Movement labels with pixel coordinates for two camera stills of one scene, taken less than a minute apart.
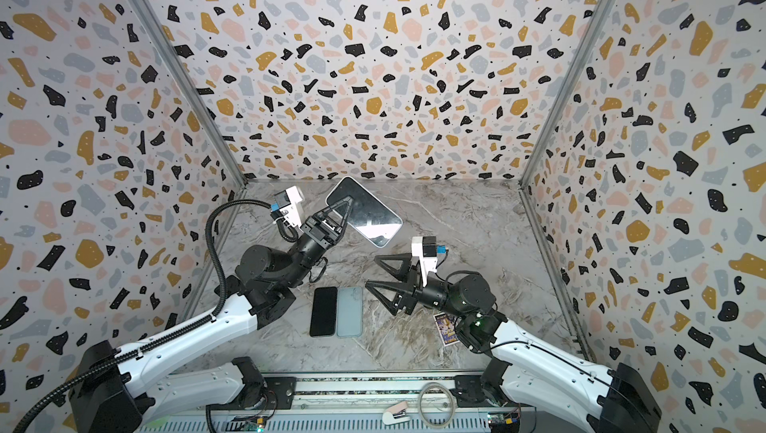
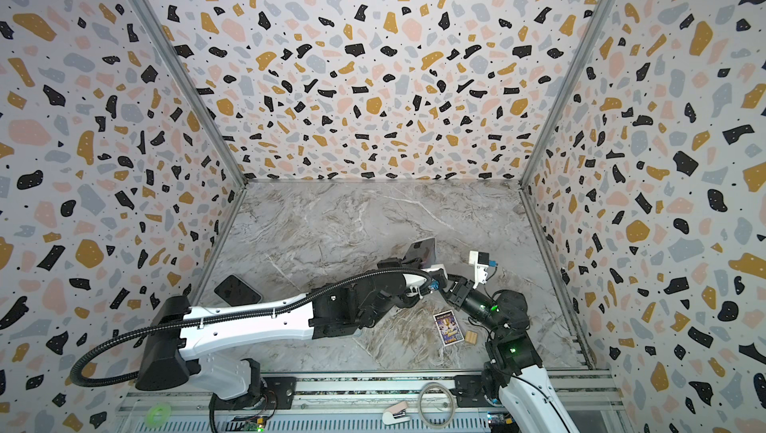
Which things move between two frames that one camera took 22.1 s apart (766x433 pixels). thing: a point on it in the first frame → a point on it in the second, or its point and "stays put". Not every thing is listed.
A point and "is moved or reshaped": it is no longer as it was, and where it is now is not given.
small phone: [376, 219] is moved or reshaped
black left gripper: [320, 231] → [395, 263]
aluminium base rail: [366, 402] stays put
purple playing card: [447, 328] stays put
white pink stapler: [396, 414] stays put
